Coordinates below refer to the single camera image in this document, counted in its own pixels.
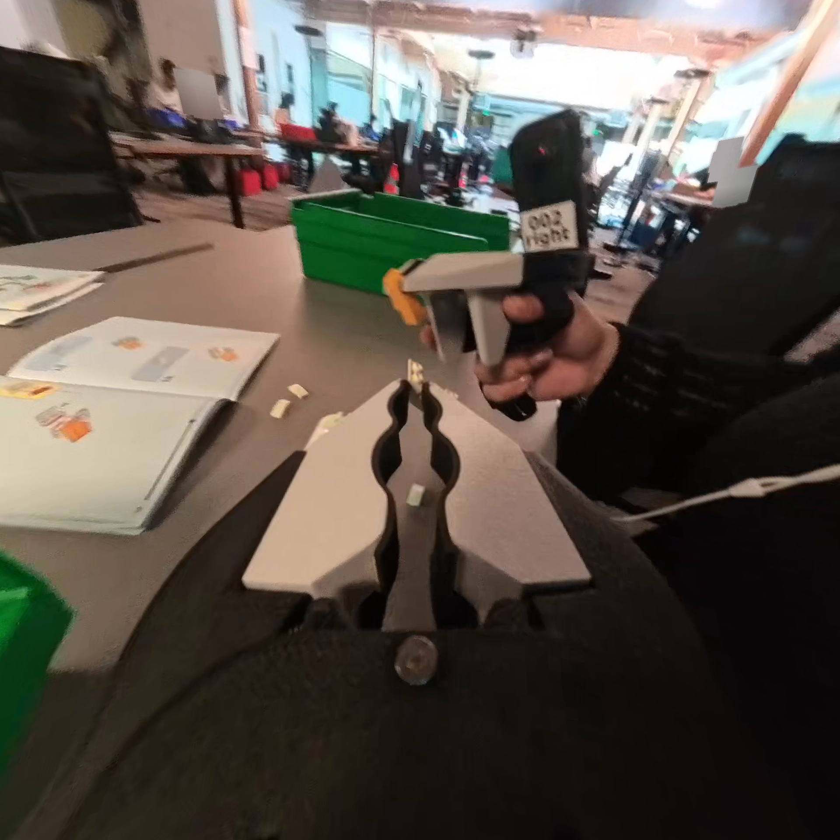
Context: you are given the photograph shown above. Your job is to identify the person's right forearm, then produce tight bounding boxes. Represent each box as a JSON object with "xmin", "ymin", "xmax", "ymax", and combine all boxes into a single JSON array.
[{"xmin": 556, "ymin": 320, "xmax": 840, "ymax": 506}]

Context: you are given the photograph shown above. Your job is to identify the person's black sweater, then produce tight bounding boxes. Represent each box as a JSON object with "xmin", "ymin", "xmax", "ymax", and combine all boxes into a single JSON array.
[{"xmin": 617, "ymin": 374, "xmax": 840, "ymax": 840}]

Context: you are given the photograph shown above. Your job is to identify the red boxes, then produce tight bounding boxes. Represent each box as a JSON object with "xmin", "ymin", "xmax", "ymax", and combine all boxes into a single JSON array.
[{"xmin": 238, "ymin": 163, "xmax": 291, "ymax": 196}]

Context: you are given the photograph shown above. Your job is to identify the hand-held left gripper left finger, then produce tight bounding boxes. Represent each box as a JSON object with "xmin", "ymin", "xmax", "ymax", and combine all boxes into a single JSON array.
[{"xmin": 243, "ymin": 379, "xmax": 406, "ymax": 627}]

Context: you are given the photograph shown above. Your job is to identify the open instruction booklet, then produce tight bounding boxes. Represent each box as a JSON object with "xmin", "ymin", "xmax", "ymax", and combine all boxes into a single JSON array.
[{"xmin": 0, "ymin": 316, "xmax": 281, "ymax": 536}]

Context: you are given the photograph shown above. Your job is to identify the white cable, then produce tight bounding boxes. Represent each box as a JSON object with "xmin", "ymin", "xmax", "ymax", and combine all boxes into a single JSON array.
[{"xmin": 619, "ymin": 463, "xmax": 840, "ymax": 524}]

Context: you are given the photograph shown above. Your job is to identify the orange lego piece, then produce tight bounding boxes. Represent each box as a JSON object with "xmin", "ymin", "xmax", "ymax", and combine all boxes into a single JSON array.
[{"xmin": 382, "ymin": 266, "xmax": 429, "ymax": 328}]

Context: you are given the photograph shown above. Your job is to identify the closed instruction booklet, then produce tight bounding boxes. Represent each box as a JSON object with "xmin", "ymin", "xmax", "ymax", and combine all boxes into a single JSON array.
[{"xmin": 0, "ymin": 264, "xmax": 106, "ymax": 328}]

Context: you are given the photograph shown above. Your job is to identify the person's right hand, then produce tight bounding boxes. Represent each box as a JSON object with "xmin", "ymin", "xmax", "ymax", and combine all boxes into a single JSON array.
[{"xmin": 474, "ymin": 292, "xmax": 621, "ymax": 403}]

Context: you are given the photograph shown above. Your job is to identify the black office chair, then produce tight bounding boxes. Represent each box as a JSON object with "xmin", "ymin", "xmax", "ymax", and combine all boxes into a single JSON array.
[
  {"xmin": 629, "ymin": 134, "xmax": 840, "ymax": 358},
  {"xmin": 0, "ymin": 45, "xmax": 147, "ymax": 245}
]

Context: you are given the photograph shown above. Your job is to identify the background wooden table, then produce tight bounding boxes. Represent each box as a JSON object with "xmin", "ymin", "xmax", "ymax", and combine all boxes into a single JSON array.
[{"xmin": 110, "ymin": 133, "xmax": 268, "ymax": 231}]

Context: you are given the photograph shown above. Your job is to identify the green plastic bin with divider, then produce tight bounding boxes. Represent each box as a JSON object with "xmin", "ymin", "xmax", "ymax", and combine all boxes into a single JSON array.
[{"xmin": 0, "ymin": 550, "xmax": 75, "ymax": 778}]

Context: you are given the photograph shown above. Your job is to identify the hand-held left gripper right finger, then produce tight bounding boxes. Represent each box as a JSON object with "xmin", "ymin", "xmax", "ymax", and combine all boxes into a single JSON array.
[{"xmin": 420, "ymin": 382, "xmax": 592, "ymax": 624}]

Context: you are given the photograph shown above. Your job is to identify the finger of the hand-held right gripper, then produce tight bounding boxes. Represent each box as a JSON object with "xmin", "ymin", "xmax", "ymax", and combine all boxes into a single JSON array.
[
  {"xmin": 400, "ymin": 252, "xmax": 526, "ymax": 294},
  {"xmin": 424, "ymin": 292, "xmax": 515, "ymax": 366}
]

